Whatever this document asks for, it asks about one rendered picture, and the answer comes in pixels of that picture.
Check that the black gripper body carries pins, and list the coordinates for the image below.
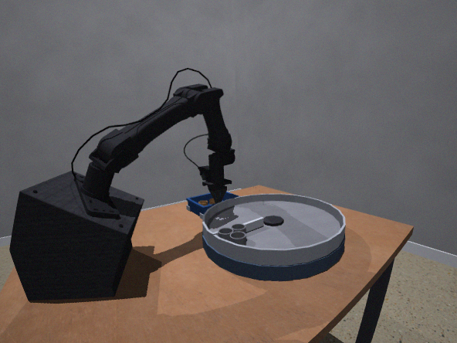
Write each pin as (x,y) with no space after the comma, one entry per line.
(217,182)

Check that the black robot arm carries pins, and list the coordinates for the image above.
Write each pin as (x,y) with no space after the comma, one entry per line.
(121,147)

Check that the blue open crate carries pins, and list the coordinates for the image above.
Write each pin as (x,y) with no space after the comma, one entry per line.
(196,208)

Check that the grey metal bushing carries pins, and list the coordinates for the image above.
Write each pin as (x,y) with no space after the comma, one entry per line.
(225,230)
(239,226)
(238,238)

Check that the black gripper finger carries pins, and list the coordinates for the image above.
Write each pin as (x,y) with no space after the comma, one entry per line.
(223,191)
(216,195)

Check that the grey round turntable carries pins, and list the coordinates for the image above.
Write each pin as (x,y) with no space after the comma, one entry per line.
(308,227)

